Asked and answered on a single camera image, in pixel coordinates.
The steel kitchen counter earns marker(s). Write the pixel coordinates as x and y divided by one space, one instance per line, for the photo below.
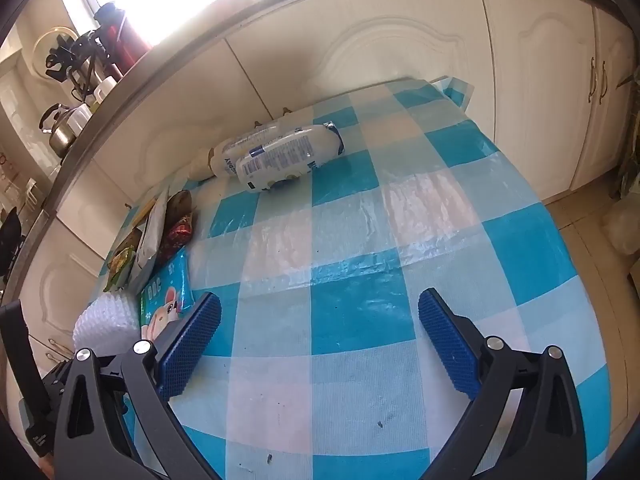
225 27

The green snack packet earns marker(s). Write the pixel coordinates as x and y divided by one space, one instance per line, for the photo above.
120 262

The white plastic bottle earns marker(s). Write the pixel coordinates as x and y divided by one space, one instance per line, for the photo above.
247 137

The white bottle with blue label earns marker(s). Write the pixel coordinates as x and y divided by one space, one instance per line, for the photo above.
285 160

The steel kettle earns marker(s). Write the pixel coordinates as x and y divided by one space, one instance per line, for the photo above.
60 132

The red snack wrapper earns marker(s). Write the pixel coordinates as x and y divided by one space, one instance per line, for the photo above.
175 237

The white plastic packet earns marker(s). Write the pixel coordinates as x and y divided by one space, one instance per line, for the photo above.
150 232

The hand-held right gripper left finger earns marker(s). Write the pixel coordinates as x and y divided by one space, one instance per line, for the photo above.
192 345

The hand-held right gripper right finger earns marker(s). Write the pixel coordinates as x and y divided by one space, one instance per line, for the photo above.
447 345

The white cup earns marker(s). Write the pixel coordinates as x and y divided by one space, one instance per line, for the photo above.
80 117

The blue cartoon snack packet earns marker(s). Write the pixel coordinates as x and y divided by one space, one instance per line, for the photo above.
167 300

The white kitchen cabinet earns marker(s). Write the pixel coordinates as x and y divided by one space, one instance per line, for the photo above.
380 45

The white paper towel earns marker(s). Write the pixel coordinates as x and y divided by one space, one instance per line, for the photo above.
105 322

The white plastic bag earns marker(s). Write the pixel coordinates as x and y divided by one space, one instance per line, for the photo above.
625 230

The dark red thermos jug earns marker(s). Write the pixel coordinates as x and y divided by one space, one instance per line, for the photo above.
132 42

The blue checked tablecloth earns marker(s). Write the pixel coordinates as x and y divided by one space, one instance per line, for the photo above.
350 240

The round yellow-rimmed plate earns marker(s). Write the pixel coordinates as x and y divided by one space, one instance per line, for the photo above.
45 42

